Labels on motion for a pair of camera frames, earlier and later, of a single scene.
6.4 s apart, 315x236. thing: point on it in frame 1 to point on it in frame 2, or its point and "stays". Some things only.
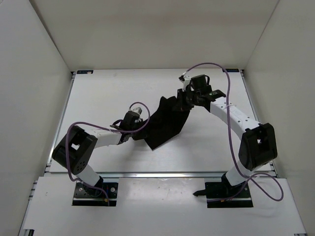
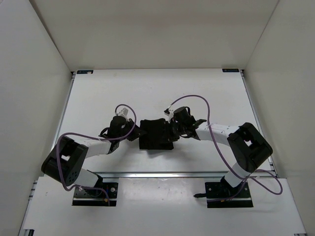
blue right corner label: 233,70 stays
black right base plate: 222,194 stays
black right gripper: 180,95 to 173,123
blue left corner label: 86,72 stays
